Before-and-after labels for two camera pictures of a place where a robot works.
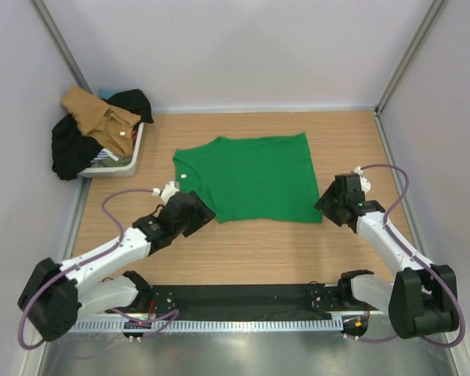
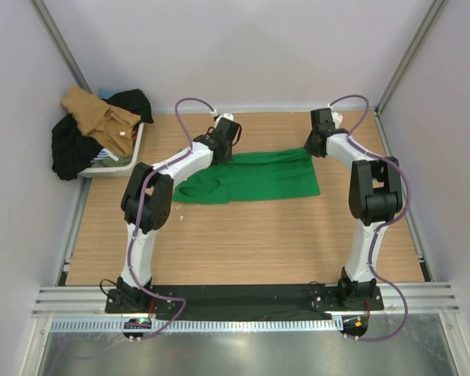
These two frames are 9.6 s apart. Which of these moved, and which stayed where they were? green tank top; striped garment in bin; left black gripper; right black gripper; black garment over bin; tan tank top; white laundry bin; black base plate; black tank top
Moved: green tank top; right black gripper; left black gripper
Stayed: tan tank top; black tank top; white laundry bin; black base plate; striped garment in bin; black garment over bin
